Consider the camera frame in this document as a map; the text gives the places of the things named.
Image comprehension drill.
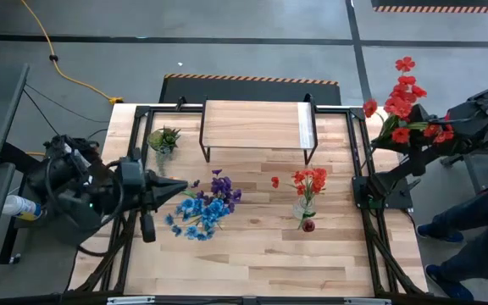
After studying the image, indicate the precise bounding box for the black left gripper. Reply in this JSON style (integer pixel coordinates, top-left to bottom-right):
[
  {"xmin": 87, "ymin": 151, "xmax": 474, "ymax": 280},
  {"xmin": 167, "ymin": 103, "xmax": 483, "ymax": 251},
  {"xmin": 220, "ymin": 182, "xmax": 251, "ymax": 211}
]
[{"xmin": 116, "ymin": 156, "xmax": 189, "ymax": 244}]

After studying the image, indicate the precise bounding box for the person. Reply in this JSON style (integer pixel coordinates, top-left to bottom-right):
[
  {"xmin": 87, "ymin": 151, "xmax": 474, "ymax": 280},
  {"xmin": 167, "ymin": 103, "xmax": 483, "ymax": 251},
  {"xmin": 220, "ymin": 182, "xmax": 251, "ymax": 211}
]
[{"xmin": 415, "ymin": 177, "xmax": 488, "ymax": 302}]

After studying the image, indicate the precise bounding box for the silver light strip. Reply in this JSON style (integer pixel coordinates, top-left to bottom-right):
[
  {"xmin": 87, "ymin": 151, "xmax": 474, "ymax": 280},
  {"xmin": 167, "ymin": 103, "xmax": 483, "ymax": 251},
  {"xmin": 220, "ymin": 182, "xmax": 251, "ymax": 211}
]
[
  {"xmin": 107, "ymin": 296, "xmax": 157, "ymax": 305},
  {"xmin": 344, "ymin": 297, "xmax": 393, "ymax": 305}
]

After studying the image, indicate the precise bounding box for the black cable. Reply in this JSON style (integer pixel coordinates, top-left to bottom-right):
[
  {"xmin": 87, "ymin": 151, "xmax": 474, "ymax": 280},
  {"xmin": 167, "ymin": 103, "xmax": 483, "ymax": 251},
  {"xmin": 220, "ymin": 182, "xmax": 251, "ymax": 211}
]
[
  {"xmin": 22, "ymin": 89, "xmax": 108, "ymax": 141},
  {"xmin": 23, "ymin": 83, "xmax": 110, "ymax": 125}
]

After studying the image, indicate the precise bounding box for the black aluminium rig frame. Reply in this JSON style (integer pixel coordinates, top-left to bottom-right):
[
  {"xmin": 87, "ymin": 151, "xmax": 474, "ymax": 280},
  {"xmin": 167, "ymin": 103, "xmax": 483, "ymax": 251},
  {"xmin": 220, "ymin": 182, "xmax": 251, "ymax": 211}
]
[{"xmin": 65, "ymin": 93, "xmax": 430, "ymax": 305}]

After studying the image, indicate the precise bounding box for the white spray bottle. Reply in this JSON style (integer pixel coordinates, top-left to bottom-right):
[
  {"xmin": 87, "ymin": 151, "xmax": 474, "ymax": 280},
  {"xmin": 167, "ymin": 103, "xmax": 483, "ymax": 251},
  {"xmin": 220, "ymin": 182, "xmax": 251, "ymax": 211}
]
[{"xmin": 2, "ymin": 194, "xmax": 44, "ymax": 222}]

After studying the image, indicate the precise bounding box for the grey desk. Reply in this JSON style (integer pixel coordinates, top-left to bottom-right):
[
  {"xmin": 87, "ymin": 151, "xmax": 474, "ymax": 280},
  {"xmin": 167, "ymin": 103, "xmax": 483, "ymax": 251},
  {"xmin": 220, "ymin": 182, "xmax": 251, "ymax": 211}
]
[{"xmin": 0, "ymin": 62, "xmax": 31, "ymax": 264}]

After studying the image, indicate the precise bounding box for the purple artificial flower bunch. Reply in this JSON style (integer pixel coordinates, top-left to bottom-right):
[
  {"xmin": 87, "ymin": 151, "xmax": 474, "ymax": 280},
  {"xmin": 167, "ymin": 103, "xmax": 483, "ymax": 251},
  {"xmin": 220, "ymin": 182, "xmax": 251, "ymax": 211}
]
[{"xmin": 191, "ymin": 169, "xmax": 243, "ymax": 213}]

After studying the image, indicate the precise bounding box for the blue artificial flower bunch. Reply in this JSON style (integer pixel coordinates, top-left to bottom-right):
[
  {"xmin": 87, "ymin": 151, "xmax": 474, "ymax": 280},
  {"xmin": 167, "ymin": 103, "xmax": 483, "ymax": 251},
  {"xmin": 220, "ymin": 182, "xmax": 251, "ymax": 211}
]
[{"xmin": 163, "ymin": 197, "xmax": 230, "ymax": 241}]

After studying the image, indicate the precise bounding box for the black hazard-striped floor mat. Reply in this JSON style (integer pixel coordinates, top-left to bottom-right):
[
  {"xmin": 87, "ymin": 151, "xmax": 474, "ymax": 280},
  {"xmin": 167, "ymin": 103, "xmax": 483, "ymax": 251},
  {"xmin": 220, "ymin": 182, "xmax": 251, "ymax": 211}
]
[
  {"xmin": 370, "ymin": 0, "xmax": 488, "ymax": 14},
  {"xmin": 158, "ymin": 73, "xmax": 341, "ymax": 107}
]

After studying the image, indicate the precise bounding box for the green artificial succulent plant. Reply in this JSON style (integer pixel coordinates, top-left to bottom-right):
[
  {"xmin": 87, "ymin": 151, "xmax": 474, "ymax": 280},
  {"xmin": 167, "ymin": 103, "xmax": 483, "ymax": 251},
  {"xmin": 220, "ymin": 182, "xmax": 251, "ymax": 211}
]
[{"xmin": 147, "ymin": 125, "xmax": 182, "ymax": 177}]

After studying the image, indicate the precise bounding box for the red artificial flower bunch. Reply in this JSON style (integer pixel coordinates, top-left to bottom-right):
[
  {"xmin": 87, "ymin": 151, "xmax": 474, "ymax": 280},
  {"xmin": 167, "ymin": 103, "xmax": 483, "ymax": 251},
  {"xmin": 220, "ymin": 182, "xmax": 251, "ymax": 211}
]
[
  {"xmin": 362, "ymin": 56, "xmax": 456, "ymax": 147},
  {"xmin": 271, "ymin": 167, "xmax": 328, "ymax": 213}
]

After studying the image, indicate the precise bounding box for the wooden shelf with black frame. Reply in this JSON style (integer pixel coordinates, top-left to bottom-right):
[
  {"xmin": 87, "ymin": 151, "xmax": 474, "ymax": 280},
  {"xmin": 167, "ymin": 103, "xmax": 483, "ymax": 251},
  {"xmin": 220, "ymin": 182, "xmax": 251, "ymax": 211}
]
[{"xmin": 198, "ymin": 93, "xmax": 319, "ymax": 166}]

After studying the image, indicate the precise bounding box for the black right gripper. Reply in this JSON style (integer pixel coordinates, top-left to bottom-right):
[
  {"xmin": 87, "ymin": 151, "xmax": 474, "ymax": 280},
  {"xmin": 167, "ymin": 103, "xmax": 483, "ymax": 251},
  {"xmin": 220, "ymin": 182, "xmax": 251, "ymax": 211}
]
[{"xmin": 371, "ymin": 103, "xmax": 430, "ymax": 177}]

